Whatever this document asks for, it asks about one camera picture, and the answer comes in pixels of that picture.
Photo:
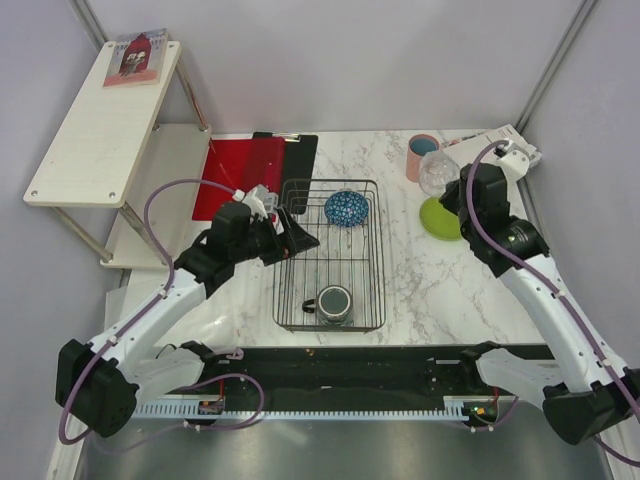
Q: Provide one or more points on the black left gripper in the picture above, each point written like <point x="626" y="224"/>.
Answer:
<point x="298" y="239"/>

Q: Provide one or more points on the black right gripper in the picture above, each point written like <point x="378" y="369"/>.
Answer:
<point x="448" y="197"/>

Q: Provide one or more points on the blue patterned ceramic bowl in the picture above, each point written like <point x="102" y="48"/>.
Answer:
<point x="346" y="209"/>

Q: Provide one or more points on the black wire dish rack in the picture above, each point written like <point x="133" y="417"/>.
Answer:
<point x="349" y="257"/>

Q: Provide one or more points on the dark green ceramic mug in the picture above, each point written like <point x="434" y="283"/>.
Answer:
<point x="333" y="306"/>

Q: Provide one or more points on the lime green plastic plate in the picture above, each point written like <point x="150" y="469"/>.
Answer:
<point x="439" y="222"/>

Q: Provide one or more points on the clear glass tumbler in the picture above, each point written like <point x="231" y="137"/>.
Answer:
<point x="437" y="170"/>

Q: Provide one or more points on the light blue plastic cup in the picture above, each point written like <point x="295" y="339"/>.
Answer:
<point x="421" y="146"/>

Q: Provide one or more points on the pink plastic cup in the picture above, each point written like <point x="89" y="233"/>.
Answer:
<point x="413" y="162"/>

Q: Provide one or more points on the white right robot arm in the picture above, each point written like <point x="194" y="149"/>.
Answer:
<point x="591" y="388"/>

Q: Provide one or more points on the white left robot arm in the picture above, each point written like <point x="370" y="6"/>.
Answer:
<point x="102" y="382"/>

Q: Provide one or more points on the black clipboard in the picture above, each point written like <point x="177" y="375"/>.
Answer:
<point x="298" y="163"/>

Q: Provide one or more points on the red transparent plastic folder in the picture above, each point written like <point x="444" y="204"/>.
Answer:
<point x="241" y="164"/>

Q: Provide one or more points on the white spiral notebook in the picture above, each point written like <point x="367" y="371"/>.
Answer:
<point x="465" y="149"/>

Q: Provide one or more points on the white two-tier shelf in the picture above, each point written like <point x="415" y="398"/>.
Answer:
<point x="111" y="152"/>

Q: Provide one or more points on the red illustrated book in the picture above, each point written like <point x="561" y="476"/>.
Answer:
<point x="137" y="59"/>

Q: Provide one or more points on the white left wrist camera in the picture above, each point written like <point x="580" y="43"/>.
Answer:
<point x="260" y="200"/>

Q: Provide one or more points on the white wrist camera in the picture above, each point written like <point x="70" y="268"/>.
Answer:
<point x="513" y="160"/>
<point x="260" y="200"/>

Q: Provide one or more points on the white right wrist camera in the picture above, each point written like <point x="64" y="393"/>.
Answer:
<point x="513" y="160"/>

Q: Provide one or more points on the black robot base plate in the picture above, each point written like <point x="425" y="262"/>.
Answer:
<point x="349" y="377"/>

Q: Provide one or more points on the light blue cable duct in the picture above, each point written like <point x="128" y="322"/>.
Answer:
<point x="206" y="408"/>

